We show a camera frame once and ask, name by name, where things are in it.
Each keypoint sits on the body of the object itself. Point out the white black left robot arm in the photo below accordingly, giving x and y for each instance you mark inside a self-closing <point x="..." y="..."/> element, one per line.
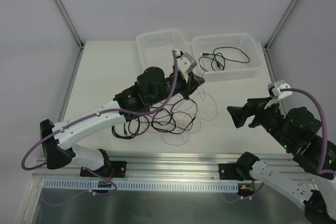
<point x="151" y="87"/>

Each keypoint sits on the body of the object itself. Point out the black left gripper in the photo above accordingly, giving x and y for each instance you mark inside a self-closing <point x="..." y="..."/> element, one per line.
<point x="187" y="85"/>

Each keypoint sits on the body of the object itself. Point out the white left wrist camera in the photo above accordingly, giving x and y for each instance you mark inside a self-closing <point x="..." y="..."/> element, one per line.
<point x="185" y="63"/>

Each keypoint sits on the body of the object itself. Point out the white slotted cable duct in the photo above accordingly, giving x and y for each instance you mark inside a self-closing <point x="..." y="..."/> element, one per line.
<point x="138" y="185"/>

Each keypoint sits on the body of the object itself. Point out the white plastic basket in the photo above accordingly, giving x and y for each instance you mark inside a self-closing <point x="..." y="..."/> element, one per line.
<point x="224" y="57"/>
<point x="155" y="48"/>

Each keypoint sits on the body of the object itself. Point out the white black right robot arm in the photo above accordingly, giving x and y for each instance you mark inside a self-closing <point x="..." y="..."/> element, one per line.
<point x="297" y="133"/>

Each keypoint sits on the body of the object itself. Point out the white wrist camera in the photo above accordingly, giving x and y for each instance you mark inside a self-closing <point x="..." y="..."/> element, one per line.
<point x="276" y="92"/>
<point x="185" y="63"/>

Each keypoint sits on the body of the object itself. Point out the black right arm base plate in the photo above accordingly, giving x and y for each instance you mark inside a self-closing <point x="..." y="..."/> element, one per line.
<point x="232" y="171"/>

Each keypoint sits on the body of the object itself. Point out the aluminium mounting rail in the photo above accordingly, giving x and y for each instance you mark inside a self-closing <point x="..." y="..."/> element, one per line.
<point x="197" y="167"/>

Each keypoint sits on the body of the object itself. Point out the white right plastic basket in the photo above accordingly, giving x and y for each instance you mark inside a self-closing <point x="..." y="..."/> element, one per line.
<point x="224" y="57"/>

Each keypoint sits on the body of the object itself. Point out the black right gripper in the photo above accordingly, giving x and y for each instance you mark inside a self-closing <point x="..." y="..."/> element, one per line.
<point x="256" y="113"/>

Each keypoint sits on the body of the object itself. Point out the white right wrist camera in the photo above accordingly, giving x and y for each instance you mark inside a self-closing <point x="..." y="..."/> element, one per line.
<point x="276" y="92"/>

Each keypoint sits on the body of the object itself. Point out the white left plastic basket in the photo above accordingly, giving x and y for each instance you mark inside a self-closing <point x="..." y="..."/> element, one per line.
<point x="155" y="48"/>

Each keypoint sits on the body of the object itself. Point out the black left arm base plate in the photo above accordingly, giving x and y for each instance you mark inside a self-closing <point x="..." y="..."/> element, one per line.
<point x="116" y="168"/>

